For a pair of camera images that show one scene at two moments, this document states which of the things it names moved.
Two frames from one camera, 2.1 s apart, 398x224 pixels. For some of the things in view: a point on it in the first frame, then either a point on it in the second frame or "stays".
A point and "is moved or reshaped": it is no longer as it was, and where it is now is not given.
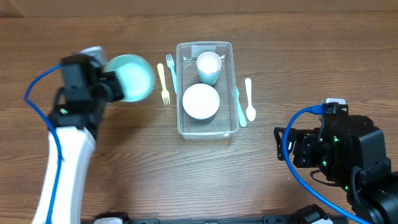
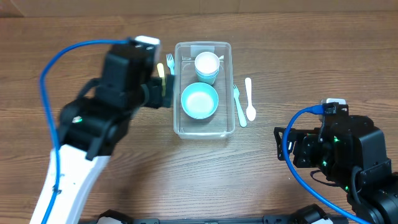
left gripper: [111, 78] → [155, 98]
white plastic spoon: [250, 112] stays
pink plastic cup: [209, 63] stays
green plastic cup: [210, 80] stays
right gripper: [301, 139] stays
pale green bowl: [137, 76] is moved or reshaped
